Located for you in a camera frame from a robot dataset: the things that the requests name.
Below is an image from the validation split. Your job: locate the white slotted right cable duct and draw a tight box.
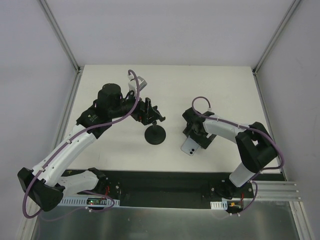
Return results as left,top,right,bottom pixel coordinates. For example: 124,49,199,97
210,199,228,211

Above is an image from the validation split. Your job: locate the aluminium frame post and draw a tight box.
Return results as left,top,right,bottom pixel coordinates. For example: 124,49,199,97
252,0,303,76
37,0,81,73

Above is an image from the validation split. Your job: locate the shiny metal front panel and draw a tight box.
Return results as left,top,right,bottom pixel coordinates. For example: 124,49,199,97
17,201,304,240

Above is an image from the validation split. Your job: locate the aluminium right frame post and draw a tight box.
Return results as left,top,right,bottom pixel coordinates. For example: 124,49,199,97
252,0,303,76

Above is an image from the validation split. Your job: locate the white slotted left cable duct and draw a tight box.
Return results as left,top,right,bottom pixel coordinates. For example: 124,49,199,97
58,196,120,208

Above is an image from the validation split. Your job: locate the aluminium left frame post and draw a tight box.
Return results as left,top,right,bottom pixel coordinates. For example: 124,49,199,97
37,0,81,73

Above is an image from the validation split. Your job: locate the white slotted cable duct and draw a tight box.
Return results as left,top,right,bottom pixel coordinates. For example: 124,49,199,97
210,199,228,211
58,196,120,208

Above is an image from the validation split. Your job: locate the aluminium left table rail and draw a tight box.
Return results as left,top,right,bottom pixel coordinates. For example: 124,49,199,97
15,65,85,240

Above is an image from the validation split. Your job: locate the aluminium right table rail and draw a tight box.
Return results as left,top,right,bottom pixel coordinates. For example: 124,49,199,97
252,71,287,181

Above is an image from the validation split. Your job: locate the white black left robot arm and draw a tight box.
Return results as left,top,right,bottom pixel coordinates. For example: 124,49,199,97
17,80,166,212

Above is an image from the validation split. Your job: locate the aluminium table rail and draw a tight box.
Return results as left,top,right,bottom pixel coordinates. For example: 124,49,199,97
252,71,287,181
15,65,85,240

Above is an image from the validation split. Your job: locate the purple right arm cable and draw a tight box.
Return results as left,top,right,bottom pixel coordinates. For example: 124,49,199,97
191,96,286,176

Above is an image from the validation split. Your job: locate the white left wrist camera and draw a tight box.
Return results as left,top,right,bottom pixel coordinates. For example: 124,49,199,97
127,74,148,93

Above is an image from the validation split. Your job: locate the black phone stand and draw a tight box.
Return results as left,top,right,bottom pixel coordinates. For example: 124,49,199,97
144,121,167,145

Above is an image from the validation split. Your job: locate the light blue smartphone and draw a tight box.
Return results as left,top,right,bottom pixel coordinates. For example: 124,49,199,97
180,137,200,156

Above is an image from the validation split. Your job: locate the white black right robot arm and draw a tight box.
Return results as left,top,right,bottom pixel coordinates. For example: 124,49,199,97
181,108,278,199

